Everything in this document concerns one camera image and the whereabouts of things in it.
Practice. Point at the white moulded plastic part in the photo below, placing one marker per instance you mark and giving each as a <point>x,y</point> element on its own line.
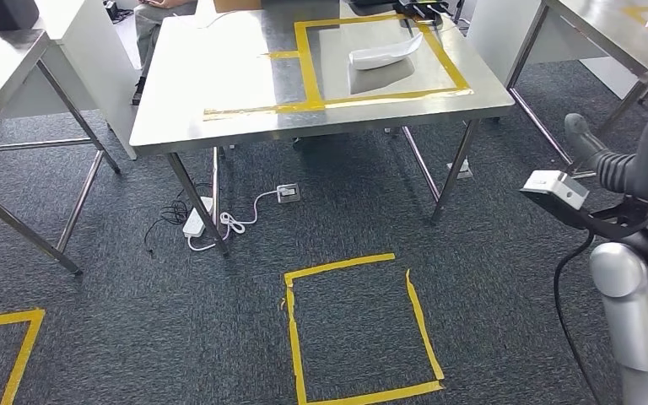
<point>382,56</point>

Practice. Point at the steel workbench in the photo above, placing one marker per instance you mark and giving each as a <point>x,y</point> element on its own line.
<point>234,72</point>

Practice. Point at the steel table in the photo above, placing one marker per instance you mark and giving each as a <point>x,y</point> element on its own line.
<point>598,33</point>
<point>0,72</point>

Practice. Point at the grey floor socket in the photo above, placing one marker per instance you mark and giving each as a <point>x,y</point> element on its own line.
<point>461,167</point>
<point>289,193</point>

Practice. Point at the yellow floor tape square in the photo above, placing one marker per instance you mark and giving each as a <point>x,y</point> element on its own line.
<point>357,324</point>

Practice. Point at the yellow tape double rectangle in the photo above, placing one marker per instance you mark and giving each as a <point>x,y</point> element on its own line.
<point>313,61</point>

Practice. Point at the white power strip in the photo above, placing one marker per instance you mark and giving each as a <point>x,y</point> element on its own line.
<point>195,221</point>

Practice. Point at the person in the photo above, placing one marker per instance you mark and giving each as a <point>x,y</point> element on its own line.
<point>151,33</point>

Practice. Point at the white cabinet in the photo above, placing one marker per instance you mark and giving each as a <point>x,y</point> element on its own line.
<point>89,56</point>

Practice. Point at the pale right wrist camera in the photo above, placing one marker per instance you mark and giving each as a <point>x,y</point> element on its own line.
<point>553,190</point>

